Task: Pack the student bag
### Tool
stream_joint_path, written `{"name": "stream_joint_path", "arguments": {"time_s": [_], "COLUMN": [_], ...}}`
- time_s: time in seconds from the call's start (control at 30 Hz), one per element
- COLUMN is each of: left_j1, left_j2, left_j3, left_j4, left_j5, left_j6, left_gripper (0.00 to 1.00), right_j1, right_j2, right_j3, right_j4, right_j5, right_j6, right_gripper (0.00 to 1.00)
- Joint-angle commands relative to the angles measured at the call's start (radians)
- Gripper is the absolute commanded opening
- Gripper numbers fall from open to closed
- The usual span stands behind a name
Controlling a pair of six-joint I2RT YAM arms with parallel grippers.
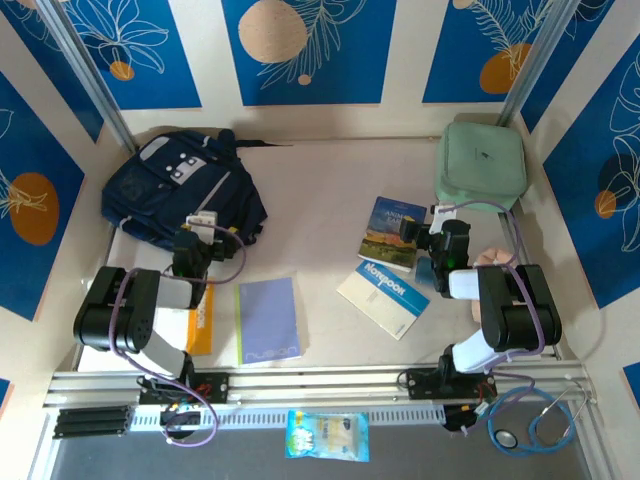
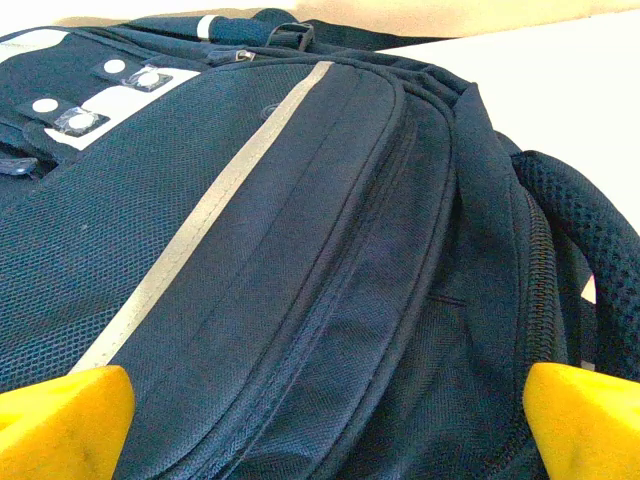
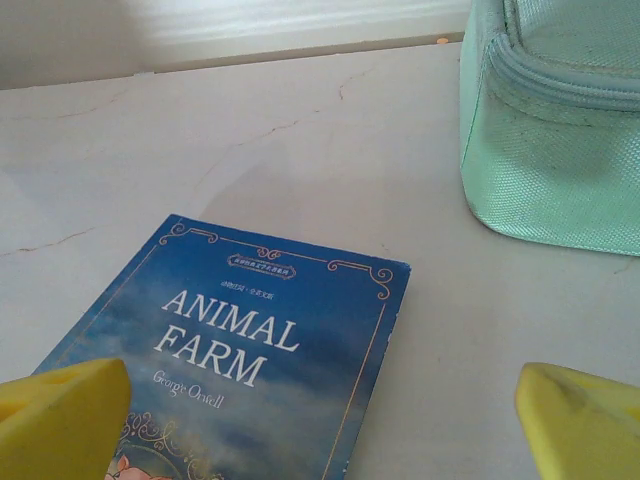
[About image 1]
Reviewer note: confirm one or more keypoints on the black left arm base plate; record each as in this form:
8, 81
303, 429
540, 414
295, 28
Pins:
215, 387

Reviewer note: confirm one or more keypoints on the black ribbed bar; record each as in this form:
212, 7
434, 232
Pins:
92, 422

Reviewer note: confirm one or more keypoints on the blue poster orange circle leaf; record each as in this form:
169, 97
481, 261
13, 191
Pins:
40, 150

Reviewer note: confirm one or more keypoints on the blue stethoscope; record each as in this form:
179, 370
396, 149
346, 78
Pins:
506, 439

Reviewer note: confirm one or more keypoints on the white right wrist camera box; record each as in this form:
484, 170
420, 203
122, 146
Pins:
440, 215

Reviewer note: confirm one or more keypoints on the blue poster white flower outline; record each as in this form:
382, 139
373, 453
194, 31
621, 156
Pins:
175, 50

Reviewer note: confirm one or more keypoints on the blue snack packet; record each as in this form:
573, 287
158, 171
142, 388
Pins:
327, 435

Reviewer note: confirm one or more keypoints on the white blue notebook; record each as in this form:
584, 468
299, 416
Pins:
380, 305

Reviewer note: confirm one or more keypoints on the purple notebook green spine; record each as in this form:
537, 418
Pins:
270, 320

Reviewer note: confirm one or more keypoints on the blue poster orange circle feather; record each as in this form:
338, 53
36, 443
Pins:
450, 50

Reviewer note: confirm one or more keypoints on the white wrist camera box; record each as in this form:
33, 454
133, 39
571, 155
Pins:
202, 222
440, 215

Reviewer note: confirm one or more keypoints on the blue wall poster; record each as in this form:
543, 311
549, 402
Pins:
632, 380
4, 395

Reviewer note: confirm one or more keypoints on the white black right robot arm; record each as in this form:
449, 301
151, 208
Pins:
525, 310

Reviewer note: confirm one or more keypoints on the pink beige cloth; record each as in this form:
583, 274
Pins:
492, 257

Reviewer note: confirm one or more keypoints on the blue poster white leaf outline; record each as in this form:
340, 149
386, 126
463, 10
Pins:
40, 65
575, 60

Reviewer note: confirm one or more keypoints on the orange notebook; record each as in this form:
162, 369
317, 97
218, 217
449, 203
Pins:
202, 330

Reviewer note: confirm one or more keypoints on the blue poster beige circle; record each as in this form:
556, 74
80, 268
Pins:
350, 60

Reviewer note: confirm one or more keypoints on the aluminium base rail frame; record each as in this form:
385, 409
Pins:
325, 387

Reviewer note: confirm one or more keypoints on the navy blue backpack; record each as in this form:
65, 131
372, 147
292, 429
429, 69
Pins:
150, 190

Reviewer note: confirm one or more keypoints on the mint green zip pouch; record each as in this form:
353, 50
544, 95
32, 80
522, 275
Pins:
480, 165

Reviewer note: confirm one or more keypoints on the Animal Farm paperback book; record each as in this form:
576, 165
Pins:
385, 235

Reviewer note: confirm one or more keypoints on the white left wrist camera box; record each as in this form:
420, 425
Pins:
202, 222

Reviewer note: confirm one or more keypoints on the aluminium corner post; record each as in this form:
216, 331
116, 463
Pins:
85, 75
540, 60

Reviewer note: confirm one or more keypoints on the blue poster dark circle leaf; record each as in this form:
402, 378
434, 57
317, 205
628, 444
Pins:
575, 225

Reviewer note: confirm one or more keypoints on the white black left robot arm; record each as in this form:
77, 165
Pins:
125, 310

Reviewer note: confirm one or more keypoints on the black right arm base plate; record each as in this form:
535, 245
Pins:
422, 385

